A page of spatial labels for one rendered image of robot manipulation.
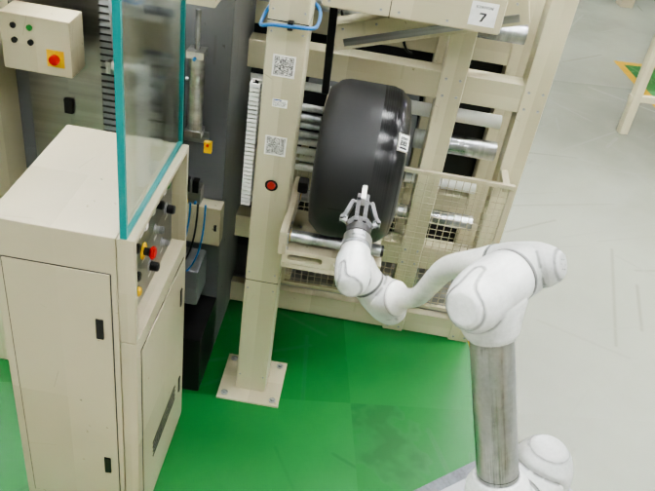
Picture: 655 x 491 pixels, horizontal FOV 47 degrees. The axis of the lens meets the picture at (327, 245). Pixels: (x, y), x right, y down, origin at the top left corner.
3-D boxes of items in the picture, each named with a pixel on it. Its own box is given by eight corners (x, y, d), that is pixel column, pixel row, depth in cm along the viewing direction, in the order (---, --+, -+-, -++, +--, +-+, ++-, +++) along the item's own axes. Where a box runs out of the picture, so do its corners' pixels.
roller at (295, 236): (289, 226, 273) (288, 237, 275) (288, 232, 269) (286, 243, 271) (384, 243, 273) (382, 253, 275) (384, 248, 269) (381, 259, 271)
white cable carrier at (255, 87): (240, 204, 275) (249, 83, 247) (243, 197, 279) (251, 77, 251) (251, 206, 275) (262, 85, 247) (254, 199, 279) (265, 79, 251)
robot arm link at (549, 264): (502, 232, 183) (471, 249, 174) (570, 228, 170) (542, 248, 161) (513, 282, 186) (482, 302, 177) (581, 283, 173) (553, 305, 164)
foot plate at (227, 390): (215, 397, 324) (215, 394, 322) (229, 355, 346) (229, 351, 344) (277, 408, 323) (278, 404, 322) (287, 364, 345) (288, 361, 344)
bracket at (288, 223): (277, 253, 270) (280, 231, 265) (293, 196, 303) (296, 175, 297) (287, 255, 270) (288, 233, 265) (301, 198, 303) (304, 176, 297)
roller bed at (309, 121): (268, 168, 309) (275, 100, 292) (275, 150, 321) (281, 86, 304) (316, 175, 309) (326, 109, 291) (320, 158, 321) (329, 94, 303)
